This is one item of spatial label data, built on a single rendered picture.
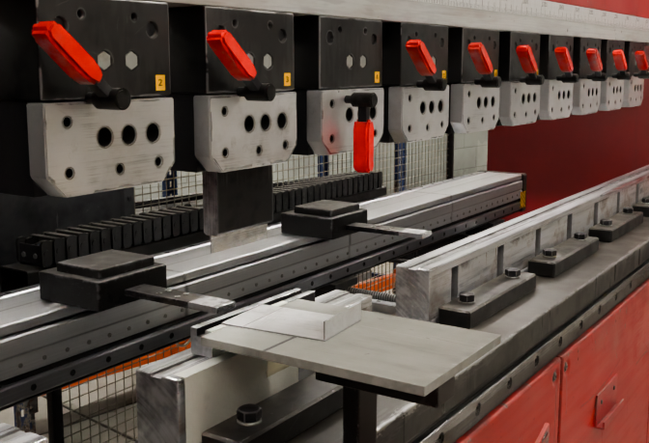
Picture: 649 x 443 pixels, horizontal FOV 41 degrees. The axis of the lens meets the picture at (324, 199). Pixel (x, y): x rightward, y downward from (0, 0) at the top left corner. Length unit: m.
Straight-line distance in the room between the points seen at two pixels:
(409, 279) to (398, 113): 0.30
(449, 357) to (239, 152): 0.30
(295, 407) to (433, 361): 0.20
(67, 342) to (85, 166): 0.43
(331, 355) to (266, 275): 0.58
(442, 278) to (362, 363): 0.57
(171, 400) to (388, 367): 0.23
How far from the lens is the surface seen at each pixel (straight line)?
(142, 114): 0.80
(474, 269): 1.53
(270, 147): 0.95
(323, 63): 1.04
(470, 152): 9.15
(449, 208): 2.02
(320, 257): 1.56
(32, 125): 0.74
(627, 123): 3.00
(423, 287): 1.37
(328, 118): 1.04
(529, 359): 1.47
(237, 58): 0.84
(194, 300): 1.06
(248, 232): 1.00
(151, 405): 0.94
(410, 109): 1.22
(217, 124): 0.88
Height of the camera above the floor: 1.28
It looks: 9 degrees down
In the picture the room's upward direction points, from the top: straight up
